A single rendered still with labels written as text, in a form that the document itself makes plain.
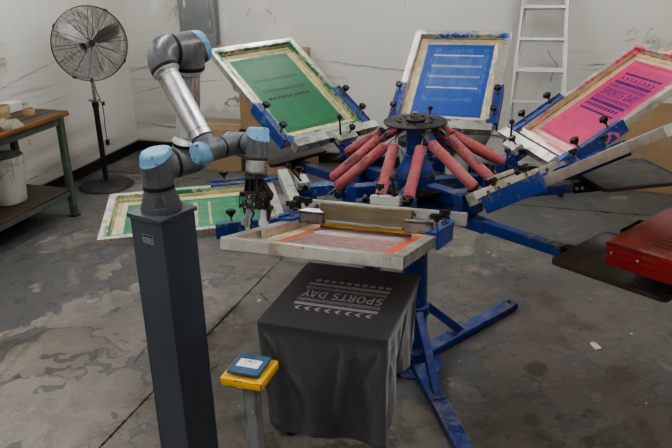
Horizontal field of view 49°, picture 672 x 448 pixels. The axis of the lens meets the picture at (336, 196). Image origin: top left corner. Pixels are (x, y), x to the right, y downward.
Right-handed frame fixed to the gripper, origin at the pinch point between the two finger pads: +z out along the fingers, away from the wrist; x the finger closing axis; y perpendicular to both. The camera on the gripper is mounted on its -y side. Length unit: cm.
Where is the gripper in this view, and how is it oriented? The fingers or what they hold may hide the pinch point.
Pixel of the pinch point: (256, 231)
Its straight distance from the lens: 250.9
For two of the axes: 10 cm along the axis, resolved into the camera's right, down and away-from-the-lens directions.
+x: 9.5, 0.8, -3.1
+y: -3.2, 0.7, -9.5
